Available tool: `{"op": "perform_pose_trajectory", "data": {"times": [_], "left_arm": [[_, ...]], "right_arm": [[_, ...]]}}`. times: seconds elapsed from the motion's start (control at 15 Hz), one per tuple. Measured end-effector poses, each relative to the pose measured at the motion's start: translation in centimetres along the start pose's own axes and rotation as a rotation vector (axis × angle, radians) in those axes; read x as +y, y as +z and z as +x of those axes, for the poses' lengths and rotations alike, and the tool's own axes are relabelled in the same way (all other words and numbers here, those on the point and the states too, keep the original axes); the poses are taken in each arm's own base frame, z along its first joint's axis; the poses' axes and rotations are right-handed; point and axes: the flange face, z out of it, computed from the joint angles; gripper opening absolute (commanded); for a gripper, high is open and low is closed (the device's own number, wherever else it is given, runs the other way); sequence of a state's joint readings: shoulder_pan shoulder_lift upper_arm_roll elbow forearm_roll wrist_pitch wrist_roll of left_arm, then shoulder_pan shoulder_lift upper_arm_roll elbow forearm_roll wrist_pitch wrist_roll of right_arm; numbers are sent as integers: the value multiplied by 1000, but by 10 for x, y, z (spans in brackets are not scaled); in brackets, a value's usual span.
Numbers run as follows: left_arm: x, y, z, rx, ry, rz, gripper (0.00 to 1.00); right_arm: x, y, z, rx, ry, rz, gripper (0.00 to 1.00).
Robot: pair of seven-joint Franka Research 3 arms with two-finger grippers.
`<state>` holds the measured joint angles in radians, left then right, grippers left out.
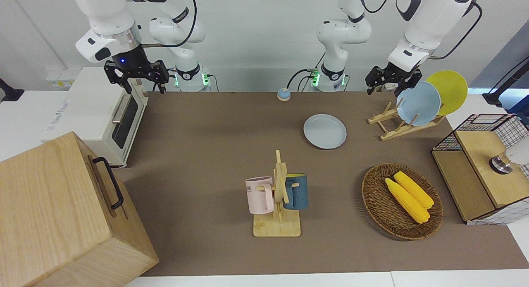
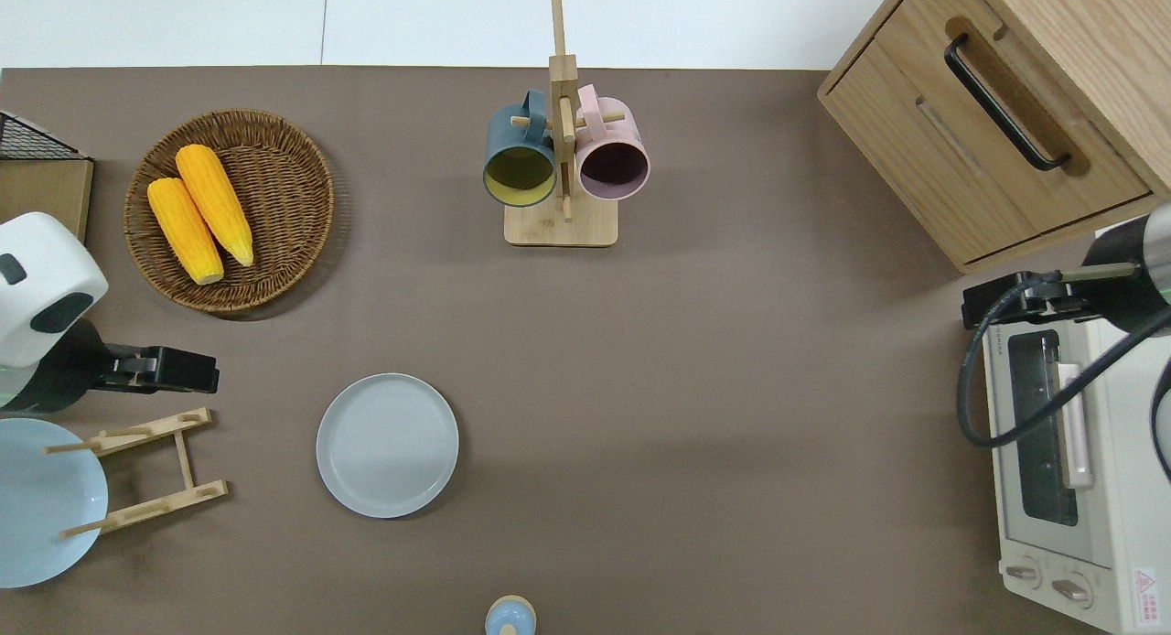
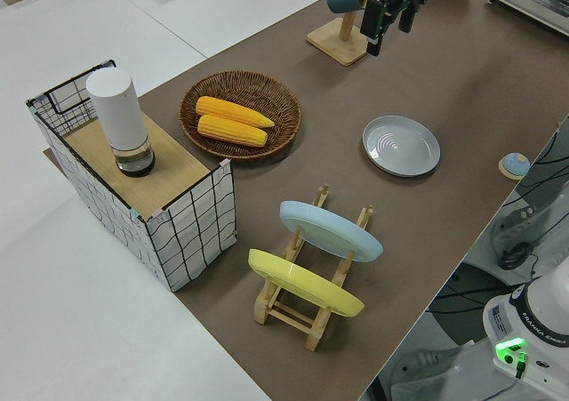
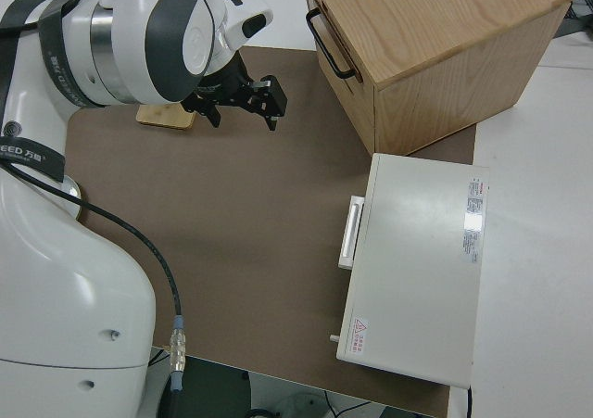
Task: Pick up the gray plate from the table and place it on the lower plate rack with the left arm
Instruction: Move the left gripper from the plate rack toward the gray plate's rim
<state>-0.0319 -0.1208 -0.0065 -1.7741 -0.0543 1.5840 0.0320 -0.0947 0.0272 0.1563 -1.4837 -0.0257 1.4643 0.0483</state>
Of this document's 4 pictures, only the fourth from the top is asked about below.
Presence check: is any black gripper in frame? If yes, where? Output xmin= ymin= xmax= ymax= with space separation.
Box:
xmin=182 ymin=55 xmax=289 ymax=133

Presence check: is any wooden mug stand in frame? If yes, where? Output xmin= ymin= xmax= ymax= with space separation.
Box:
xmin=135 ymin=103 xmax=196 ymax=133

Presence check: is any brown table mat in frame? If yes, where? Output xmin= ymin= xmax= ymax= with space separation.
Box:
xmin=64 ymin=44 xmax=478 ymax=418

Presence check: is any wooden drawer box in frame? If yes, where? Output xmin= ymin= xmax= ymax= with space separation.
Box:
xmin=300 ymin=0 xmax=575 ymax=156

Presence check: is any white toaster oven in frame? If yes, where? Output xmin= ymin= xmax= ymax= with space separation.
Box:
xmin=327 ymin=152 xmax=491 ymax=387

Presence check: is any black drawer handle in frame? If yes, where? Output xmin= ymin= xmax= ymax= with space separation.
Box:
xmin=305 ymin=8 xmax=358 ymax=80

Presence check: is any white oven door handle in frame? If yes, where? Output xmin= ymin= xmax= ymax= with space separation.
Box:
xmin=337 ymin=195 xmax=367 ymax=271

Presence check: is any black velcro strap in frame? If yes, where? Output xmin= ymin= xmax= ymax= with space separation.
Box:
xmin=0 ymin=134 xmax=67 ymax=182
xmin=38 ymin=0 xmax=101 ymax=109

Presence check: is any black cable with metal connector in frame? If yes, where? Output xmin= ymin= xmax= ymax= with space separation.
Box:
xmin=0 ymin=160 xmax=189 ymax=418

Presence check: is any black pedestal base plate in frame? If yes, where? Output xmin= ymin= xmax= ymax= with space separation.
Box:
xmin=152 ymin=353 xmax=254 ymax=418

